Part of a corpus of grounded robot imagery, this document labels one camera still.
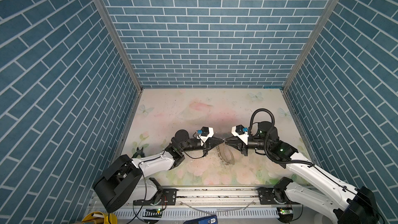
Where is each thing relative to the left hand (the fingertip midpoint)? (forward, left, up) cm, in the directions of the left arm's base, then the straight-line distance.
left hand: (225, 144), depth 69 cm
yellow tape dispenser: (-26, +52, -15) cm, 60 cm away
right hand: (+2, -2, -1) cm, 3 cm away
